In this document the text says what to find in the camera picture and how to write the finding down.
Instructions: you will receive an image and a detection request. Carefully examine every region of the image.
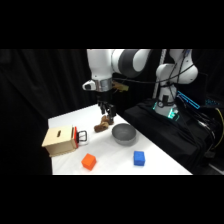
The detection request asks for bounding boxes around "black robot stand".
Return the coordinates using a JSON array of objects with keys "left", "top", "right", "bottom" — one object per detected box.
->
[{"left": 122, "top": 97, "right": 216, "bottom": 175}]

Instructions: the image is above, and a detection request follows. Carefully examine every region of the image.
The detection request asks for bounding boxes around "brown toy deer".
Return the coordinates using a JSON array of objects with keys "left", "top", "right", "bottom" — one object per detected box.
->
[{"left": 93, "top": 114, "right": 113, "bottom": 134}]

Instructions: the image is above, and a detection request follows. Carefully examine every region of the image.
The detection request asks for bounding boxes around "green base light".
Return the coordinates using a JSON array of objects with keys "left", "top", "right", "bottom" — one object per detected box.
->
[{"left": 167, "top": 107, "right": 180, "bottom": 122}]

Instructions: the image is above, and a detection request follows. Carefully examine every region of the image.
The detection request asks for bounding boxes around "wooden box with slot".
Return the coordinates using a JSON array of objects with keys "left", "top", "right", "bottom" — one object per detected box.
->
[{"left": 41, "top": 125, "right": 79, "bottom": 158}]

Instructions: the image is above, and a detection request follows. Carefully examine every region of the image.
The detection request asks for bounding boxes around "red plate on box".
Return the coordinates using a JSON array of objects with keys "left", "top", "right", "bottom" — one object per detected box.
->
[{"left": 73, "top": 126, "right": 80, "bottom": 149}]

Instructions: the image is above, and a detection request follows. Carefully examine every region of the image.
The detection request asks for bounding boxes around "yellow cable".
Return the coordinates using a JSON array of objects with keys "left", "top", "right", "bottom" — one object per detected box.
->
[{"left": 214, "top": 107, "right": 224, "bottom": 149}]

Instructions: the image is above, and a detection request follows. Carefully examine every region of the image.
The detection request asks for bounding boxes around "black curtain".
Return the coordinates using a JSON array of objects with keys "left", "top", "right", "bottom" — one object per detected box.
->
[{"left": 0, "top": 49, "right": 224, "bottom": 176}]

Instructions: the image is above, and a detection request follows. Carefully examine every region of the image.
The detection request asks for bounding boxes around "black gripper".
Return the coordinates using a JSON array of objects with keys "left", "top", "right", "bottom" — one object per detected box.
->
[{"left": 96, "top": 89, "right": 117, "bottom": 121}]

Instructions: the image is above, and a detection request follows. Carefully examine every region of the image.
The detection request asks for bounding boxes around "blue lit controller device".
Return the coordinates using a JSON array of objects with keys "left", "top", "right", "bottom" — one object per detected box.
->
[{"left": 176, "top": 90, "right": 201, "bottom": 111}]

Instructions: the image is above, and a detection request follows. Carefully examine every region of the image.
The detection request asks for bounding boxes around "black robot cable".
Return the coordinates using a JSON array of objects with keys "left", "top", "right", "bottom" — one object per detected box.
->
[{"left": 113, "top": 49, "right": 196, "bottom": 101}]

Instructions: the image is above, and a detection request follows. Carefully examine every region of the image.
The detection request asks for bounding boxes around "blue cube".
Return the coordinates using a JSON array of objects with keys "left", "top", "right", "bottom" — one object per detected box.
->
[{"left": 133, "top": 150, "right": 147, "bottom": 167}]

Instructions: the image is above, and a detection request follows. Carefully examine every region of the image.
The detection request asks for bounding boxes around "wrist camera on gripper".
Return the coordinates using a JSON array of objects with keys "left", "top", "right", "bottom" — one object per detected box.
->
[{"left": 112, "top": 81, "right": 130, "bottom": 93}]

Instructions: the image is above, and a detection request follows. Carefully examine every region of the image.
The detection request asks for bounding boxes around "orange cube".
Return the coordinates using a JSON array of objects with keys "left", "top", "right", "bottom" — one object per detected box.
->
[{"left": 81, "top": 153, "right": 98, "bottom": 172}]

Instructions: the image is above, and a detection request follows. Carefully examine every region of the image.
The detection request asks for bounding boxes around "grey bowl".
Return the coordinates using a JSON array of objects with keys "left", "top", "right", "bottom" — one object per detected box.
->
[{"left": 111, "top": 122, "right": 138, "bottom": 147}]

